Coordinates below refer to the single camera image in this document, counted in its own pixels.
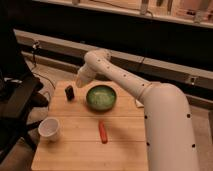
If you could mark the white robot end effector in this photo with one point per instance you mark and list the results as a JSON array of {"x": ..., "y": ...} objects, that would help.
[{"x": 85, "y": 75}]

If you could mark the black eraser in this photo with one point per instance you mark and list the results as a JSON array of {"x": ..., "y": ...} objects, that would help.
[{"x": 69, "y": 91}]

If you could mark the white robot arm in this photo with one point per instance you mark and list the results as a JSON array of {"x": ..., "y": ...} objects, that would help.
[{"x": 169, "y": 130}]

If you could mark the green bowl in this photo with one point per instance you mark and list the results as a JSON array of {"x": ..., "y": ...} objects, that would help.
[{"x": 101, "y": 97}]

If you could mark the orange carrot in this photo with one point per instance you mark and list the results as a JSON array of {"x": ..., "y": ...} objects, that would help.
[{"x": 102, "y": 132}]

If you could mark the white paper cup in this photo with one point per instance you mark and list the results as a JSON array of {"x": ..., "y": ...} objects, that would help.
[{"x": 49, "y": 129}]

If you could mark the black chair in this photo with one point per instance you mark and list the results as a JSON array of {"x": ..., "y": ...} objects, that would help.
[{"x": 19, "y": 94}]

